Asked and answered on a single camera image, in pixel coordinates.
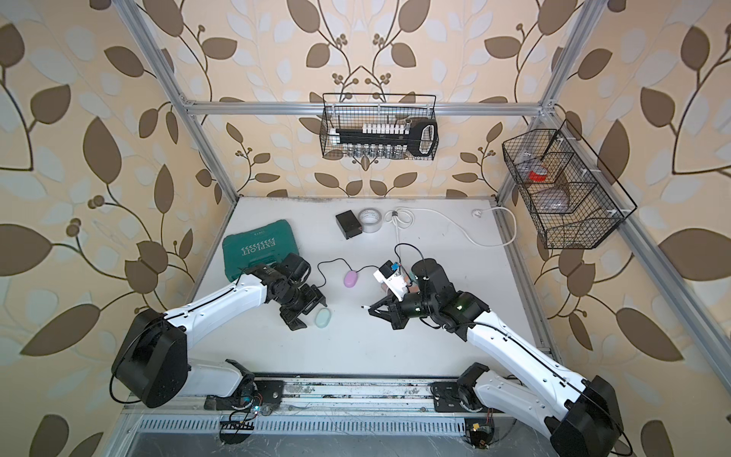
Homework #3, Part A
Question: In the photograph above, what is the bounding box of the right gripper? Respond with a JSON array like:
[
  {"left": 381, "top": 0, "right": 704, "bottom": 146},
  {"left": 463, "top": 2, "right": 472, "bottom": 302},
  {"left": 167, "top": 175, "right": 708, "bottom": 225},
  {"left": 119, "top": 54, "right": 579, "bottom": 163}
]
[{"left": 368, "top": 288, "right": 440, "bottom": 329}]

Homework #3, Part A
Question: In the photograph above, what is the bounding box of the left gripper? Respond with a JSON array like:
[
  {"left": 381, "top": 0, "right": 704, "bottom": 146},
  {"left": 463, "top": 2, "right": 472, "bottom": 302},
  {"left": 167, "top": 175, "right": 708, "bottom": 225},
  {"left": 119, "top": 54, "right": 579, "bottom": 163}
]
[{"left": 275, "top": 282, "right": 330, "bottom": 329}]

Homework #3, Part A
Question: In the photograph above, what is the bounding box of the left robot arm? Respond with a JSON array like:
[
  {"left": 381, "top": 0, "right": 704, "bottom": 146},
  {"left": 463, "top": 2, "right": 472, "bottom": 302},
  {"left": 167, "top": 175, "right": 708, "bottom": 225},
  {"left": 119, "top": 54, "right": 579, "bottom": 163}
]
[{"left": 110, "top": 253, "right": 327, "bottom": 411}]

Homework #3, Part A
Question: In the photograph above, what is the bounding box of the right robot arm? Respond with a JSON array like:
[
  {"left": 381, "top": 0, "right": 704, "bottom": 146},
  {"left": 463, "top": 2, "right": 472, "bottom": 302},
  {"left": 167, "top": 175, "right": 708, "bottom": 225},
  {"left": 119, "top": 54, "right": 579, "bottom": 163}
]
[{"left": 367, "top": 258, "right": 626, "bottom": 456}]

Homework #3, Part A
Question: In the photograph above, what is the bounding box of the mint earbud case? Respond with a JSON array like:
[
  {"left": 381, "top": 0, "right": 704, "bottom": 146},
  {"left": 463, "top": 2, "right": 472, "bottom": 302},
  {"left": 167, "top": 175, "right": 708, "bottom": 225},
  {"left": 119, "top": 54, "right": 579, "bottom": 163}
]
[{"left": 314, "top": 308, "right": 332, "bottom": 329}]

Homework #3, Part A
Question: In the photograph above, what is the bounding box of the green tool case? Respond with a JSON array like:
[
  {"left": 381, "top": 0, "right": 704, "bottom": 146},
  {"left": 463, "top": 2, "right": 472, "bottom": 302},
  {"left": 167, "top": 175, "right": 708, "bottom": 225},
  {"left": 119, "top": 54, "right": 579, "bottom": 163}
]
[{"left": 222, "top": 220, "right": 299, "bottom": 282}]

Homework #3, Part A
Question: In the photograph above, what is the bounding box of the black box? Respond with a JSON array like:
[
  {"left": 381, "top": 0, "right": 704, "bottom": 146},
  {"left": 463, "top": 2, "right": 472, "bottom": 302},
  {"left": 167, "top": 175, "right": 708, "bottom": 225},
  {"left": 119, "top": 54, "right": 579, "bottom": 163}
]
[{"left": 335, "top": 211, "right": 363, "bottom": 239}]

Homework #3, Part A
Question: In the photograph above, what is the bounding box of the clear tape roll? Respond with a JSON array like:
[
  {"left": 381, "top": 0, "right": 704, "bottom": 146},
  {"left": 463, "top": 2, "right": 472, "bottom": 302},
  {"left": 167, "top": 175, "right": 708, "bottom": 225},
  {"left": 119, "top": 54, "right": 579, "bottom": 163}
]
[{"left": 358, "top": 208, "right": 384, "bottom": 233}]

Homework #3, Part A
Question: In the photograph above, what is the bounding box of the black white tool set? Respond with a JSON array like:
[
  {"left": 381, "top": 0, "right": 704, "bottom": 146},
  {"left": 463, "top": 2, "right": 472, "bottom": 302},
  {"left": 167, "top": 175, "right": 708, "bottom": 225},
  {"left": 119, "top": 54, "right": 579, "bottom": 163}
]
[{"left": 320, "top": 118, "right": 439, "bottom": 158}]

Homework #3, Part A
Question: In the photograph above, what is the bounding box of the red white item in basket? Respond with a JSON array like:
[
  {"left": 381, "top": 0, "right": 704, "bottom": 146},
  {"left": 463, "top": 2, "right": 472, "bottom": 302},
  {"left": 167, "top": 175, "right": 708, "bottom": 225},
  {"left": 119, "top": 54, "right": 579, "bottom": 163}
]
[{"left": 525, "top": 159, "right": 548, "bottom": 183}]

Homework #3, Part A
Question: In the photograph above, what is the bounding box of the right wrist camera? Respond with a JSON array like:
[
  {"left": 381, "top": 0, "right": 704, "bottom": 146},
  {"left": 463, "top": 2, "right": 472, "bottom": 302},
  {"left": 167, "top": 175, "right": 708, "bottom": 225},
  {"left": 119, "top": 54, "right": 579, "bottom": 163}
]
[{"left": 373, "top": 260, "right": 412, "bottom": 302}]

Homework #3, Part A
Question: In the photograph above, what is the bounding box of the black charging cable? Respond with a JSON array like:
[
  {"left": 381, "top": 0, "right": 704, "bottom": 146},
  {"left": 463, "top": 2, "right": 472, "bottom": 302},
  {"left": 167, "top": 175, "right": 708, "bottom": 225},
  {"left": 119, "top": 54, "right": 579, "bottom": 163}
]
[{"left": 310, "top": 258, "right": 381, "bottom": 289}]

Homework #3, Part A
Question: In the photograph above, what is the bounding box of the white power strip cable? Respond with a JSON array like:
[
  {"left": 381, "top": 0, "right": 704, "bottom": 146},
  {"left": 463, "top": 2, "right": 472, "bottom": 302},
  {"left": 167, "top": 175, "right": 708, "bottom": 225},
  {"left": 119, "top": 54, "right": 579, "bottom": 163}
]
[{"left": 383, "top": 205, "right": 518, "bottom": 270}]

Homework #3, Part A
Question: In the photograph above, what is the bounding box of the back wire basket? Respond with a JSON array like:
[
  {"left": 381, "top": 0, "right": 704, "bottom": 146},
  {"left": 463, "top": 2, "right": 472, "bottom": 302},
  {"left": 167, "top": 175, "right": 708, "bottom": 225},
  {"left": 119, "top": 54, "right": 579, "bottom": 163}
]
[{"left": 319, "top": 91, "right": 439, "bottom": 161}]

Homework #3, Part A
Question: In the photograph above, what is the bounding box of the wire basket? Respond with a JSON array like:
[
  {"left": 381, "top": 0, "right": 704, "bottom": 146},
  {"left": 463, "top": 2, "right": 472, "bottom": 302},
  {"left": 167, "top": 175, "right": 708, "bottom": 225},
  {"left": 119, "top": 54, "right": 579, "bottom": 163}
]
[
  {"left": 502, "top": 120, "right": 638, "bottom": 249},
  {"left": 319, "top": 91, "right": 439, "bottom": 161}
]

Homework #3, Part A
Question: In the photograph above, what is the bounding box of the right wire basket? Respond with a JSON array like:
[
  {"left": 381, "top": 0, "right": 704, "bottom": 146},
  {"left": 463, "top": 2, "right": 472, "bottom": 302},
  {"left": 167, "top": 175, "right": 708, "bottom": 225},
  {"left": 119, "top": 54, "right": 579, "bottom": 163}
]
[{"left": 502, "top": 120, "right": 638, "bottom": 249}]

